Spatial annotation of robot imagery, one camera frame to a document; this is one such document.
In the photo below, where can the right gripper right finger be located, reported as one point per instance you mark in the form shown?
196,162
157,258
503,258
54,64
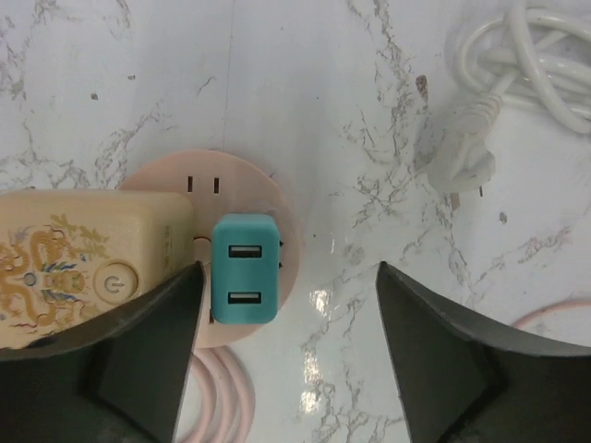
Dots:
464,377

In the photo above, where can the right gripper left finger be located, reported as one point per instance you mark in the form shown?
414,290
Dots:
119,377

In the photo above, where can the beige cube plug adapter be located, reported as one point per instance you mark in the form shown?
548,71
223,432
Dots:
68,256

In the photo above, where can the teal plug adapter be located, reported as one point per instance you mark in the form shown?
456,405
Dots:
245,263

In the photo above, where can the pink round power strip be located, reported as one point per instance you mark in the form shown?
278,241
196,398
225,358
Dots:
217,184

